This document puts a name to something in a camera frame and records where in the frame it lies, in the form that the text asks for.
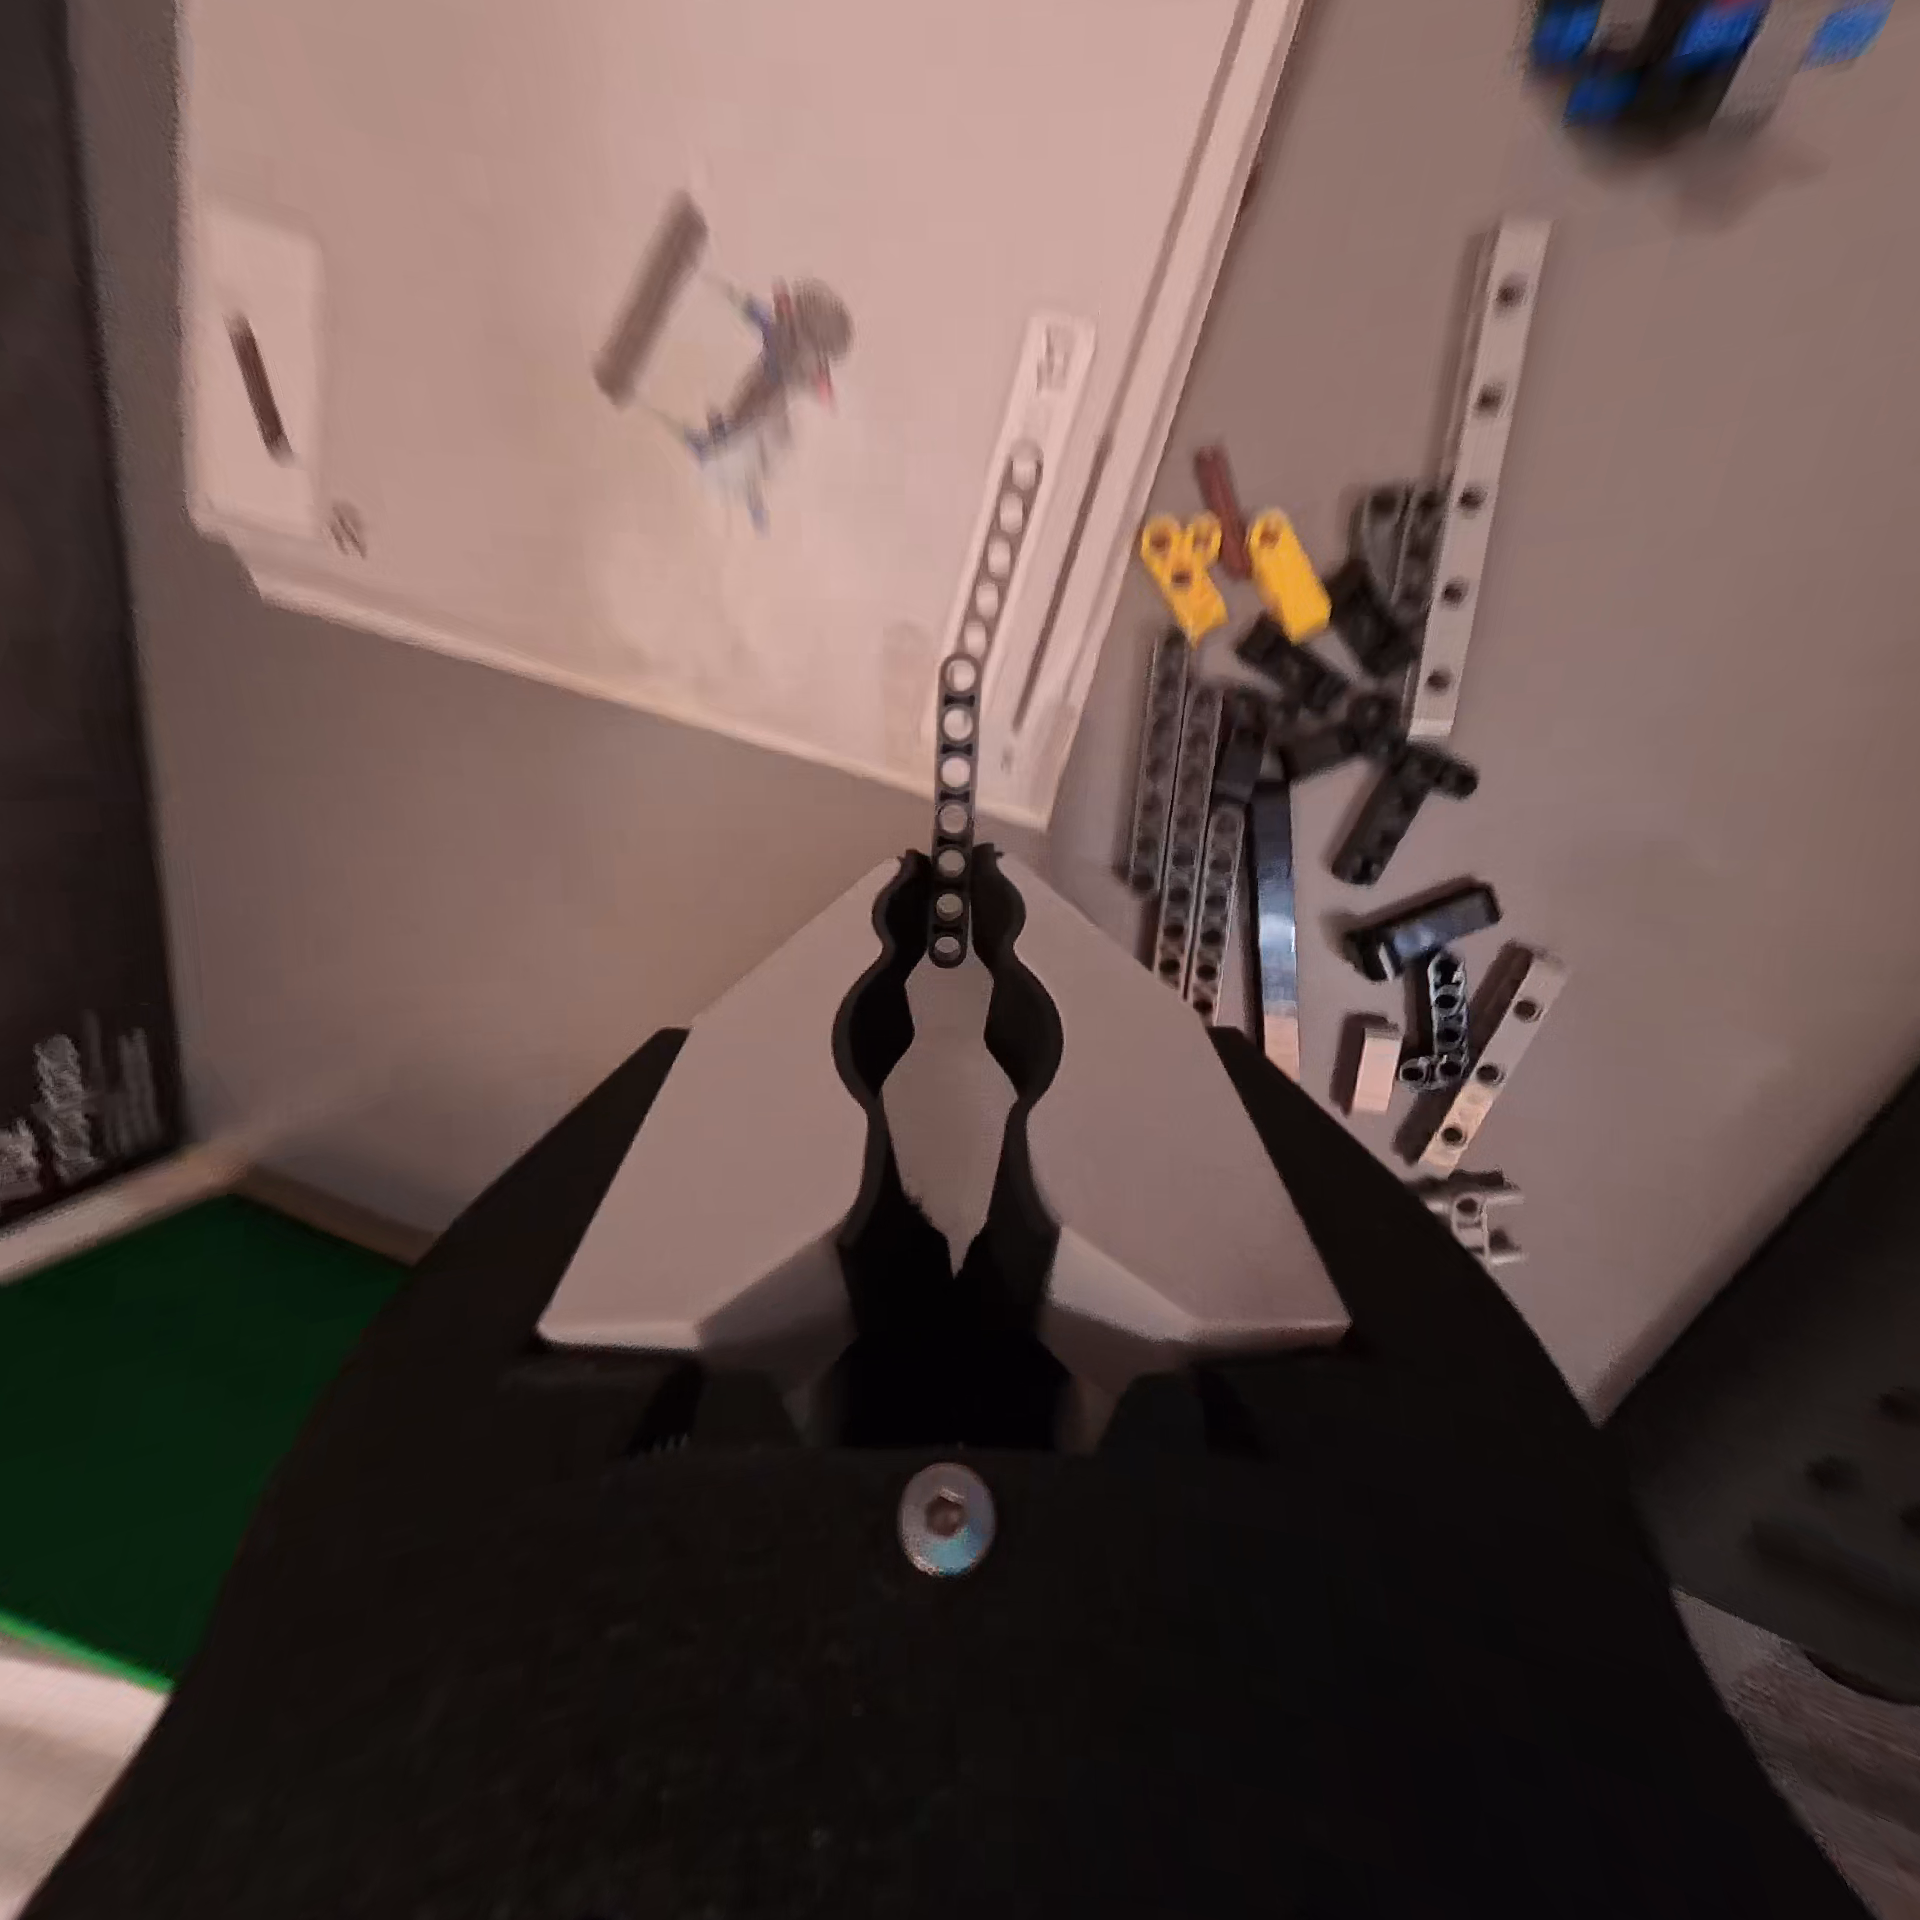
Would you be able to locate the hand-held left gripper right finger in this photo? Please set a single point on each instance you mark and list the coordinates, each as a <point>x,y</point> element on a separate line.
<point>1185,1184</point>

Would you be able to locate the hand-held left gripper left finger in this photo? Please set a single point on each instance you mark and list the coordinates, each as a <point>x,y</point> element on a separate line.
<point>721,1171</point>

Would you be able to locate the black thin lego beam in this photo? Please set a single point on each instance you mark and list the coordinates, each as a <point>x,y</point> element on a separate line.
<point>956,796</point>

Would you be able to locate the pile of dark lego beams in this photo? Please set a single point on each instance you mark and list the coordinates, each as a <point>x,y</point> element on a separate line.
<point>1185,840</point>

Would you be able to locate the yellow lego connector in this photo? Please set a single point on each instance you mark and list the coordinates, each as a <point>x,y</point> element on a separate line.
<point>1185,585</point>
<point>1290,578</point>

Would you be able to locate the brown lego axle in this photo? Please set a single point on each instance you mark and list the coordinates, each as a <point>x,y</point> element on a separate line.
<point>1219,488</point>

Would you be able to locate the long light grey lego beam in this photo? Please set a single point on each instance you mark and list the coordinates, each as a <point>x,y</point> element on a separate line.
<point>1477,450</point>

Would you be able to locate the pile of lego pins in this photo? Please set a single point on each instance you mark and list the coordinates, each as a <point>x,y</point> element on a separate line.
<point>1597,90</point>

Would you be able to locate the instruction booklet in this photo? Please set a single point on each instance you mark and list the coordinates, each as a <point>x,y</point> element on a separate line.
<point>524,148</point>

